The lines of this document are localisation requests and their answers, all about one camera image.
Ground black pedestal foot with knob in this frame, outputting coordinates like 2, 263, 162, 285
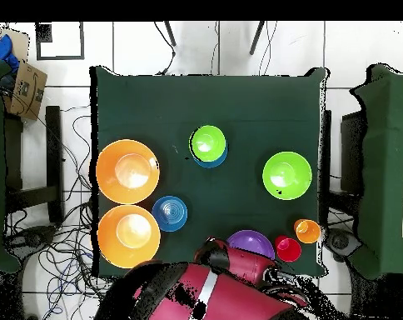
4, 224, 57, 258

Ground blue bowl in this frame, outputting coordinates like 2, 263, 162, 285
152, 195, 188, 233
192, 142, 229, 169

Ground large orange bowl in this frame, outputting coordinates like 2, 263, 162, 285
97, 204, 162, 270
95, 138, 162, 205

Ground large green bowl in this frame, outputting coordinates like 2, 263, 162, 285
261, 151, 313, 201

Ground black bench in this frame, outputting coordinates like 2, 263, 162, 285
2, 105, 64, 224

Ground black square frame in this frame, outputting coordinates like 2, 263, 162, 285
34, 21, 86, 62

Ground orange cup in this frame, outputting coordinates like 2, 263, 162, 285
293, 218, 322, 245

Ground blue cloth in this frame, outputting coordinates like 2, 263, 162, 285
0, 33, 21, 73

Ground red cup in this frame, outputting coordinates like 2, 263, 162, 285
274, 235, 303, 263

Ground tangle of cables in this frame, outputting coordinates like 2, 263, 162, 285
2, 106, 116, 320

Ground cardboard box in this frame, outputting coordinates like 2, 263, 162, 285
2, 59, 48, 121

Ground small green bowl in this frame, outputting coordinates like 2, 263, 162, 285
189, 124, 227, 163

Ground purple bowl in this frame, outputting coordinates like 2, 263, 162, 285
226, 229, 276, 261

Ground black tripod leg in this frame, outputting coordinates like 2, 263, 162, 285
163, 20, 177, 48
248, 20, 266, 56

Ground dark green table cloth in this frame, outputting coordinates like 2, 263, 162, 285
89, 65, 331, 278

